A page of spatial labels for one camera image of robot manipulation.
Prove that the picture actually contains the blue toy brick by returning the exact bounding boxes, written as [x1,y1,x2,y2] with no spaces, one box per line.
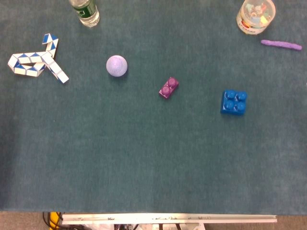
[220,89,248,116]

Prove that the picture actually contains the purple toy brick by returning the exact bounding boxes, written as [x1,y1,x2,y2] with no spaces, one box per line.
[158,76,179,100]

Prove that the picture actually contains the teal felt table cloth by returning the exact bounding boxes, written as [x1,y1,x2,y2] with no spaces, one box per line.
[0,0,307,216]

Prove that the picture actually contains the lilac ball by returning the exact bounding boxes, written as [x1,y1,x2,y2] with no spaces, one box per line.
[106,55,128,78]

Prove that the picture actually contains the blue white snake puzzle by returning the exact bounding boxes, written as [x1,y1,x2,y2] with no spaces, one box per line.
[7,33,70,84]

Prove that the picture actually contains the clear water bottle green label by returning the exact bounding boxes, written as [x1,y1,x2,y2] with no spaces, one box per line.
[69,0,100,28]

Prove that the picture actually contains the clear plastic jar of clips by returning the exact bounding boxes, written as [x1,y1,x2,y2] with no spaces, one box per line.
[236,0,276,35]

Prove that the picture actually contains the purple clay strip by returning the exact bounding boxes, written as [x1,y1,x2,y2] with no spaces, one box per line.
[260,39,303,51]

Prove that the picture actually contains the aluminium rail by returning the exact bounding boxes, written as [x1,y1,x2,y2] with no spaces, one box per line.
[61,213,278,225]

